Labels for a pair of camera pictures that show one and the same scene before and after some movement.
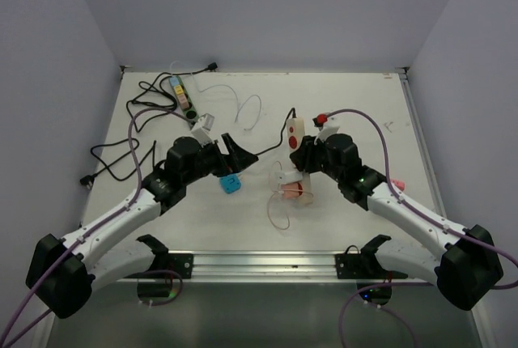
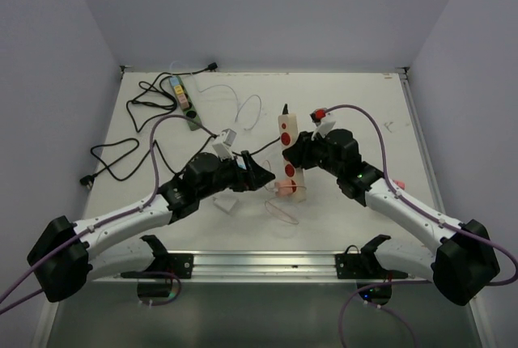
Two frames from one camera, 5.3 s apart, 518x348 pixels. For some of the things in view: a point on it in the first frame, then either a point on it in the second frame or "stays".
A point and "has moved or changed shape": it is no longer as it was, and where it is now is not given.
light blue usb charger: x=174 y=81 stays
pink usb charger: x=183 y=100 stays
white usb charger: x=288 y=177 → x=226 y=203
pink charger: x=398 y=184 stays
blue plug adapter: x=231 y=183 has moved or changed shape
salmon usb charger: x=290 y=190 has moved or changed shape
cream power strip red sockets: x=295 y=134 has moved or changed shape
